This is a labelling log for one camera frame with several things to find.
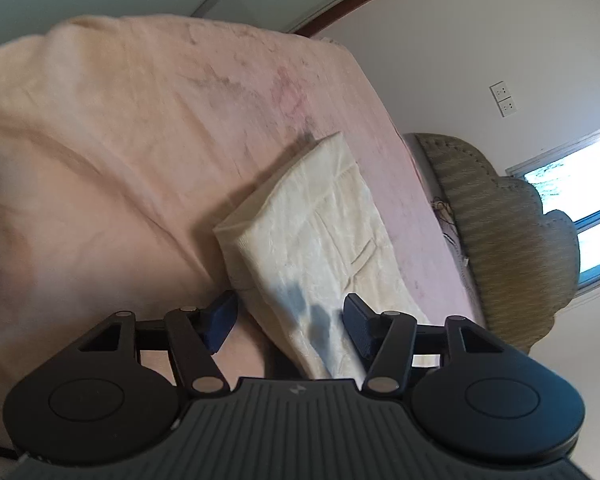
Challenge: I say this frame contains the olive tufted headboard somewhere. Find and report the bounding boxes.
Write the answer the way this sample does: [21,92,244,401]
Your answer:
[402,132,581,356]

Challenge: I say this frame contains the white pants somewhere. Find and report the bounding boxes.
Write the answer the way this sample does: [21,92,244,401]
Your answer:
[212,131,448,381]

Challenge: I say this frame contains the pink blanket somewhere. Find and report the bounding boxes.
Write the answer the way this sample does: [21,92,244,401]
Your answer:
[0,14,486,461]

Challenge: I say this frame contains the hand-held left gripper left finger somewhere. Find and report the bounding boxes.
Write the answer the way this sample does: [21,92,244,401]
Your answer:
[77,290,238,396]

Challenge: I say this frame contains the window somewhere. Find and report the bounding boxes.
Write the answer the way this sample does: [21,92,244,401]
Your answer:
[505,120,600,291]

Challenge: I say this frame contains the black cable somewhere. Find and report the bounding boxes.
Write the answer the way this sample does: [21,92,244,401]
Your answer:
[431,199,461,232]

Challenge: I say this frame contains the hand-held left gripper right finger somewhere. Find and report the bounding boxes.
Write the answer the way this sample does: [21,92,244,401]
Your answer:
[342,292,506,396]

